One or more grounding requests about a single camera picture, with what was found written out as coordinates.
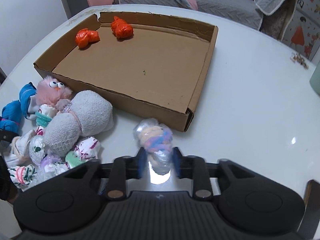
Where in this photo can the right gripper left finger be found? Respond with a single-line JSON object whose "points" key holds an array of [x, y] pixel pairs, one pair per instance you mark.
{"points": [[123, 169]]}

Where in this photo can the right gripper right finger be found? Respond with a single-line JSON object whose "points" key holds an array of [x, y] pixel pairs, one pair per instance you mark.
{"points": [[195, 169]]}

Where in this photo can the white purple bundle green band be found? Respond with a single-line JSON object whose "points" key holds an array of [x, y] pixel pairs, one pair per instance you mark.
{"points": [[84, 150]]}

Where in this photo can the clear bag pastel yarn bundle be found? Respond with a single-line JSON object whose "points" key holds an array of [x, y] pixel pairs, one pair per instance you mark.
{"points": [[156, 139]]}

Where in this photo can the large white knit sock roll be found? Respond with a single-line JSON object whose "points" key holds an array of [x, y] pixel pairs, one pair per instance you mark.
{"points": [[86, 115]]}

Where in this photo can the clear bag purple bundle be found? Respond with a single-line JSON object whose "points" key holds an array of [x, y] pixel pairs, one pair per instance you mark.
{"points": [[51, 166]]}

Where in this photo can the white bundle teal band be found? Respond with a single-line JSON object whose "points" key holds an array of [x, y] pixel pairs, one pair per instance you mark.
{"points": [[45, 115]]}

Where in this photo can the white bundle pink band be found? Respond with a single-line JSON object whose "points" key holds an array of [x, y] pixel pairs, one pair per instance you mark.
{"points": [[23, 176]]}

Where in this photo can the pink fluffy chick toy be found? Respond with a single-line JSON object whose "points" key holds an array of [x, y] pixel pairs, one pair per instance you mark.
{"points": [[50, 91]]}

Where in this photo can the blue sock roll pink band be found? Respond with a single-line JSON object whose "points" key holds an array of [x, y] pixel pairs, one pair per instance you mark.
{"points": [[11, 116]]}

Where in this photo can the orange plastic bundle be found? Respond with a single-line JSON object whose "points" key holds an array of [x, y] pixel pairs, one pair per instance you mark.
{"points": [[84, 37], [121, 29]]}

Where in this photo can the shallow cardboard box tray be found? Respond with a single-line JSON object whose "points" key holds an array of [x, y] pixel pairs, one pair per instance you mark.
{"points": [[158, 73]]}

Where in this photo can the pale green cup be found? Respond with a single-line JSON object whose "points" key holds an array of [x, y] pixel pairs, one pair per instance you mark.
{"points": [[315, 80]]}

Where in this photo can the decorated white cabinet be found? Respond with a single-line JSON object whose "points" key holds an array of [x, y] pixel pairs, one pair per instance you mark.
{"points": [[302, 34]]}

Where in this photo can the grey quilted sofa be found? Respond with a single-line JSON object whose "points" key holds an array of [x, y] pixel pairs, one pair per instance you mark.
{"points": [[271, 17]]}

